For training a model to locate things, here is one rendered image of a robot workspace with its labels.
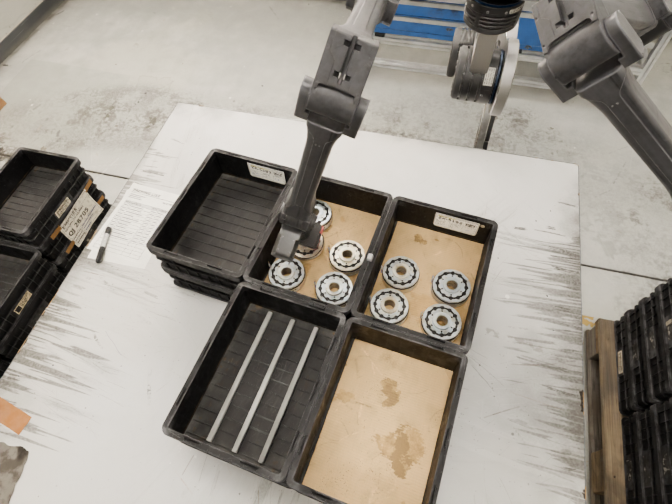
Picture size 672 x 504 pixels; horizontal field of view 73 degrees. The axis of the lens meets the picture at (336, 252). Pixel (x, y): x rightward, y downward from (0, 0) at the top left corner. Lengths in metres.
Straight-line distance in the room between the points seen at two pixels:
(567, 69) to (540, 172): 1.10
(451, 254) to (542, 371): 0.41
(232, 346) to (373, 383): 0.38
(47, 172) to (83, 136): 0.94
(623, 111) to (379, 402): 0.79
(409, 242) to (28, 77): 3.20
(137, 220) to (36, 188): 0.73
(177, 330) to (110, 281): 0.30
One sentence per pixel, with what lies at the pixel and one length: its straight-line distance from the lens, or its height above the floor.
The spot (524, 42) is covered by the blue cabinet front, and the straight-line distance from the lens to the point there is 3.01.
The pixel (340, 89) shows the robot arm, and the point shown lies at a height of 1.51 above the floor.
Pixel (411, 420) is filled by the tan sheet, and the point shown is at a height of 0.83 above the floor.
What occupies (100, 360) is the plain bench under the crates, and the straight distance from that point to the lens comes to 1.52.
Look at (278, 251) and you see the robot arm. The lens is 1.08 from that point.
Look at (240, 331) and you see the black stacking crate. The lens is 1.26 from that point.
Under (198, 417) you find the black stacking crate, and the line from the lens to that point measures 1.22.
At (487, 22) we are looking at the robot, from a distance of 1.25.
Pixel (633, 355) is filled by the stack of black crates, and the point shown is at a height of 0.28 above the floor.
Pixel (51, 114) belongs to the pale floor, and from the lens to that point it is 3.58.
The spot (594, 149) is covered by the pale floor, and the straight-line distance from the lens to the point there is 3.06.
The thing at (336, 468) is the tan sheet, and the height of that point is 0.83.
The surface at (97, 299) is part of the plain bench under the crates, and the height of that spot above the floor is 0.70.
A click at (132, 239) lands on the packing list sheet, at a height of 0.70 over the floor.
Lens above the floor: 1.96
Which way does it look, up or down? 58 degrees down
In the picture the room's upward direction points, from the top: 4 degrees counter-clockwise
